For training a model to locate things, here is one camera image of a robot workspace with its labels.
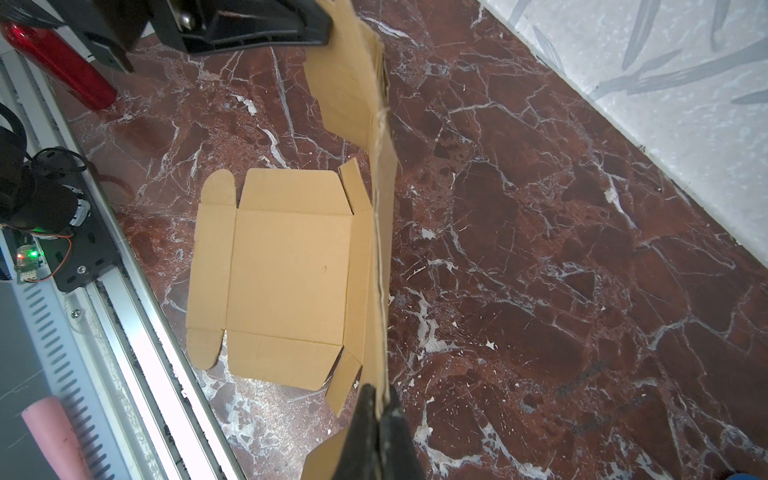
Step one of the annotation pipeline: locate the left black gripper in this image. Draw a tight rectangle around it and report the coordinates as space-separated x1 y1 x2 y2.
1 0 332 72

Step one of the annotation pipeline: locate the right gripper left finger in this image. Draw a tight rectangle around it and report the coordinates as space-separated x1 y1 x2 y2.
332 384 379 480

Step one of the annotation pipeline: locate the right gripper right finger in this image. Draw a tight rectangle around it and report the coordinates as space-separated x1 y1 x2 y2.
379 387 423 480

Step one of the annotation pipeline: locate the brown cardboard box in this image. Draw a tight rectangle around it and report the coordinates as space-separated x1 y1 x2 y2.
184 0 399 480

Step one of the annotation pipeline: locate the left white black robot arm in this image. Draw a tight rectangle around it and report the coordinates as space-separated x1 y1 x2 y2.
1 1 332 235

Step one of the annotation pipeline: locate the small green lit circuit board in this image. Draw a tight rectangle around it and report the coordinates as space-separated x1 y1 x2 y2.
15 243 44 284

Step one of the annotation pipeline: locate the purple pink garden fork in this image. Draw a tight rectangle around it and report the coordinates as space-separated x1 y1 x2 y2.
22 396 93 480

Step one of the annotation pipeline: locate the red black handled tool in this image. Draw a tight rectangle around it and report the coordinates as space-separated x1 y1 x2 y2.
1 21 117 111

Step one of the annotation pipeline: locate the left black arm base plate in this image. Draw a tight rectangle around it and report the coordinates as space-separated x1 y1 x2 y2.
0 155 121 294

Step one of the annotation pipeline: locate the aluminium front rail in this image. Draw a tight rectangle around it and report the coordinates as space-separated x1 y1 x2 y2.
0 53 247 480

